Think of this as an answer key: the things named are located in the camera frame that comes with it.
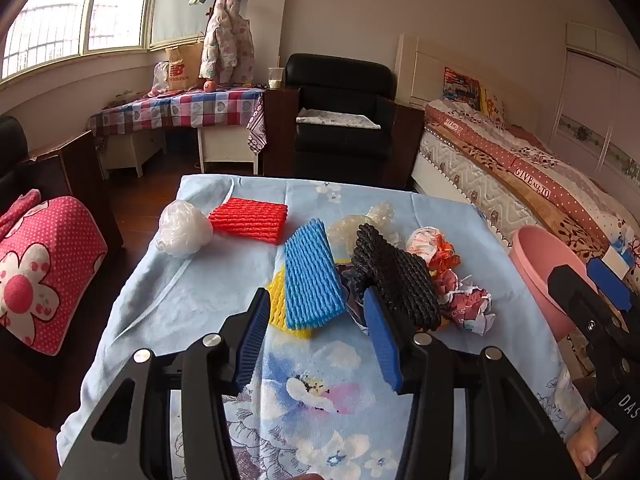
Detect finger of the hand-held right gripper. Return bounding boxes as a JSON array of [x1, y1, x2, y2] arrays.
[[547, 266, 626, 386], [587, 257, 640, 361]]

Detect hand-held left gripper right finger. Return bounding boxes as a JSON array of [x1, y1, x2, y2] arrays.
[[363, 285, 576, 480]]

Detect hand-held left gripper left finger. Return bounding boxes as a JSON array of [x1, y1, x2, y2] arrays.
[[57, 287, 273, 480]]

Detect yellow foam net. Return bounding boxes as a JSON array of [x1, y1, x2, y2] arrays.
[[267, 265, 321, 338]]

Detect purple wrapper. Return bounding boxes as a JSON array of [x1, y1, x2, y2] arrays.
[[335, 260, 373, 333]]

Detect pink plastic bin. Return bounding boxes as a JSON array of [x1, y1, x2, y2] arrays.
[[509, 225, 601, 343]]

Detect black foam net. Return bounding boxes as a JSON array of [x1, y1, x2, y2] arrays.
[[351, 223, 442, 332]]

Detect blue foam net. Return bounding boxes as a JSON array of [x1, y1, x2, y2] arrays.
[[284, 218, 348, 330]]

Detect pink white paper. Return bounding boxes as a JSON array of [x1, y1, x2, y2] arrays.
[[434, 270, 496, 336]]

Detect red foam net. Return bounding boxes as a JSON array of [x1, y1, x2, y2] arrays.
[[208, 197, 290, 245]]

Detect clear plastic wrap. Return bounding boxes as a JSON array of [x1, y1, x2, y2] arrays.
[[327, 214, 373, 256], [156, 200, 215, 259]]

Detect person's right hand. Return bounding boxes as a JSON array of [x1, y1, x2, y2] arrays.
[[569, 407, 608, 478]]

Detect blue white tissue box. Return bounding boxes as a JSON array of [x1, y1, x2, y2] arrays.
[[602, 237, 636, 278]]

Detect blue floral tablecloth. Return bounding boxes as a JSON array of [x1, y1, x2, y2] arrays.
[[56, 174, 591, 480]]

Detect red white crumpled wrapper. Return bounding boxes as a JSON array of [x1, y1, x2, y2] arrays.
[[406, 226, 461, 272]]

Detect clear crumpled plastic wrap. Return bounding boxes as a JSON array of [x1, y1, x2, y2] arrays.
[[327, 214, 373, 256]]

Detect brown leaf pattern blanket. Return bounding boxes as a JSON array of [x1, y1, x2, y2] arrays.
[[425, 125, 640, 291]]

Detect translucent white foam net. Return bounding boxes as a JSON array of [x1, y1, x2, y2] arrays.
[[365, 201, 401, 248]]

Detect pink white patterned quilt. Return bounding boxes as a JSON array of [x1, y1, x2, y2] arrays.
[[425, 100, 640, 281]]

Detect white bed with mattress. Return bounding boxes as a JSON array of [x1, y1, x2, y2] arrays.
[[395, 34, 640, 351]]

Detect white sliding door wardrobe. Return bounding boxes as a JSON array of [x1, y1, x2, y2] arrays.
[[547, 22, 640, 181]]

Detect white low table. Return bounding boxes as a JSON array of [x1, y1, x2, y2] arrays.
[[97, 127, 168, 178], [197, 125, 261, 176]]

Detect white pillow with orange flowers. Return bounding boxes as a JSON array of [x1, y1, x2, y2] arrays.
[[480, 89, 506, 121]]

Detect pink polka dot flower cushion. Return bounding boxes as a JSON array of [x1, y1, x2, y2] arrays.
[[0, 189, 108, 356]]

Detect white floral seat cushion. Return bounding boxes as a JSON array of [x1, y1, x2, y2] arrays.
[[296, 109, 382, 131]]

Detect checked tablecloth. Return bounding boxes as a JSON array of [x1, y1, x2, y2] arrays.
[[90, 87, 266, 153]]

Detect black leather armchair wooden arms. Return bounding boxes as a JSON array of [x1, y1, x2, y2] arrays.
[[262, 54, 426, 191], [0, 116, 126, 431]]

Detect colourful printed pillow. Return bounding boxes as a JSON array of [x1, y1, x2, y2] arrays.
[[443, 66, 482, 108]]

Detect brown paper bag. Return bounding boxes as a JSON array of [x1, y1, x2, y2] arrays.
[[166, 42, 206, 92]]

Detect floral padded coat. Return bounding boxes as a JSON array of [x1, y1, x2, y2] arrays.
[[200, 0, 253, 83]]

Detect grey window blind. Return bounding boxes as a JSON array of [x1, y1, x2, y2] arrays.
[[150, 0, 221, 46]]

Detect window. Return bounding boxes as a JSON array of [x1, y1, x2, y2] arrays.
[[0, 0, 156, 81]]

